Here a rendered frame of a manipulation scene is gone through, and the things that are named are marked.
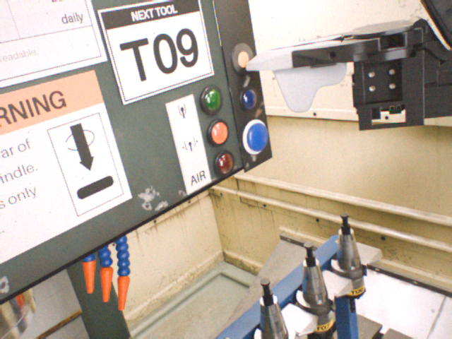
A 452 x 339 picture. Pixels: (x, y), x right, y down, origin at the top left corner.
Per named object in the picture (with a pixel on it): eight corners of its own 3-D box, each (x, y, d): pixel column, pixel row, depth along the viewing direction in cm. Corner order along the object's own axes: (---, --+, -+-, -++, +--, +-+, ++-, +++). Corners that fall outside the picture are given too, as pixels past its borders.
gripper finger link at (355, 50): (290, 71, 34) (405, 55, 31) (288, 53, 34) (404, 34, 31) (296, 62, 39) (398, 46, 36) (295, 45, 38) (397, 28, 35)
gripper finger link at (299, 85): (247, 122, 39) (349, 111, 36) (236, 59, 37) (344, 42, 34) (254, 113, 42) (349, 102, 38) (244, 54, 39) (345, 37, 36)
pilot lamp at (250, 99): (260, 106, 42) (257, 85, 41) (246, 113, 41) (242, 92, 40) (256, 106, 42) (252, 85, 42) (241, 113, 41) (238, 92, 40)
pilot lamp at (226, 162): (236, 170, 41) (233, 150, 40) (221, 179, 40) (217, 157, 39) (232, 169, 41) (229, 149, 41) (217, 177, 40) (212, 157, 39)
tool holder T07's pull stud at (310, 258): (310, 258, 69) (308, 240, 68) (318, 261, 67) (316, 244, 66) (303, 263, 68) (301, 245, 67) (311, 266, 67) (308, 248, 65)
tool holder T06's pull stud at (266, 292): (268, 294, 62) (264, 275, 61) (276, 299, 61) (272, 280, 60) (260, 301, 61) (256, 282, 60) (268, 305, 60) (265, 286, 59)
